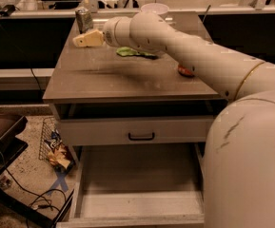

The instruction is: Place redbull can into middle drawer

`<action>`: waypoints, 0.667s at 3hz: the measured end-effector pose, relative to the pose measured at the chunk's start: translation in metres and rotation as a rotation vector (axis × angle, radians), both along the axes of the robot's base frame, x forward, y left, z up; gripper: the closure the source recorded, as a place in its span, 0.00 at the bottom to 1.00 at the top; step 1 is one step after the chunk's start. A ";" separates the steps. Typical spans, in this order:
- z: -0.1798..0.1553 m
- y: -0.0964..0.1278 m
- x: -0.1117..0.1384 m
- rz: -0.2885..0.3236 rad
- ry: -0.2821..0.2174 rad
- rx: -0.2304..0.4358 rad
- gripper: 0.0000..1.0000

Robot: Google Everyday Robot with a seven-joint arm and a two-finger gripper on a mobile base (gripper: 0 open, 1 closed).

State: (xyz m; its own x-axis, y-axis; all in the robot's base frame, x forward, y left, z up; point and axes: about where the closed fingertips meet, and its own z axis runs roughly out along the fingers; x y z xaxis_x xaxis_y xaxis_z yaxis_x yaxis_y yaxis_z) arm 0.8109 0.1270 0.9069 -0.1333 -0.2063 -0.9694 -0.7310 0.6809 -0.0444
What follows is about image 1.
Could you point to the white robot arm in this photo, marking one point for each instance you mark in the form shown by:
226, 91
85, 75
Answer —
239, 178

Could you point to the silver redbull can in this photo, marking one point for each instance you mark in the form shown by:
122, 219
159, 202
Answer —
84, 19

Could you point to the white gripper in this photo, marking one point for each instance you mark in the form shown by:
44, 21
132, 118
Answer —
108, 32

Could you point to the orange soda can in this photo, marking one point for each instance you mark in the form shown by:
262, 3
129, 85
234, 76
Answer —
184, 71

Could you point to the white bowl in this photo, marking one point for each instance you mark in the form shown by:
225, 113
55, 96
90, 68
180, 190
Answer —
157, 8

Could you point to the black power adapter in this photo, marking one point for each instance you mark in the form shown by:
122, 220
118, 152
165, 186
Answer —
7, 10

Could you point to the green chip bag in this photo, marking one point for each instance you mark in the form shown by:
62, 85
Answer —
129, 52

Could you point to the wire basket with snack bags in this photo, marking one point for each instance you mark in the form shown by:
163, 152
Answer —
52, 148

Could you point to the upper drawer with black handle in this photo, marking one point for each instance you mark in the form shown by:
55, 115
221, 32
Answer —
188, 129

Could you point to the open lower drawer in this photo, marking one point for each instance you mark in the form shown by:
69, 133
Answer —
137, 186

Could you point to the grey drawer cabinet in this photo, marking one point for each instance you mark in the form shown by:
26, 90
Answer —
96, 83

